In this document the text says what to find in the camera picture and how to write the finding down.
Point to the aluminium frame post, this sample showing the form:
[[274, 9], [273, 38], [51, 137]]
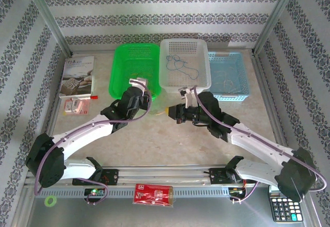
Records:
[[276, 15]]

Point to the green plastic basket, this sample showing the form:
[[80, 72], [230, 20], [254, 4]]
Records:
[[123, 64]]

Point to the red packet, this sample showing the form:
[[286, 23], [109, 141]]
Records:
[[152, 194]]

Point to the black calculator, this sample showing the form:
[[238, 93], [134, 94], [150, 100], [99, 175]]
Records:
[[284, 211]]

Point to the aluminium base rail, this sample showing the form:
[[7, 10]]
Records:
[[159, 172]]

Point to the pink item in clear pack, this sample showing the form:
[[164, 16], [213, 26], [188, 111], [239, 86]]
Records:
[[74, 107]]

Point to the small circuit board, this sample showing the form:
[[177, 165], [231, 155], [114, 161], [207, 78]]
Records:
[[236, 190], [95, 192]]

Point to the book with photo cover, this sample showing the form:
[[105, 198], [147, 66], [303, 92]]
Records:
[[77, 77]]

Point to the white marker with red cap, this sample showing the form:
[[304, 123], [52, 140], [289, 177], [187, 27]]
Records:
[[94, 97]]

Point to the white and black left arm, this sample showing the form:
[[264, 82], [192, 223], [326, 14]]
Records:
[[82, 131]]

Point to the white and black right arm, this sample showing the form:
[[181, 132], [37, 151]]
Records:
[[257, 142]]

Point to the aluminium frame side rail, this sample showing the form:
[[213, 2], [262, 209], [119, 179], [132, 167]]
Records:
[[268, 95]]

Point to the light blue plastic basket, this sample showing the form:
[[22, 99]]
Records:
[[232, 97]]

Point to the white plastic basket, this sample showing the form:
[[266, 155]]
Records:
[[185, 86]]

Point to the green tape roll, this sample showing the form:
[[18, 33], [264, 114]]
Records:
[[46, 201]]

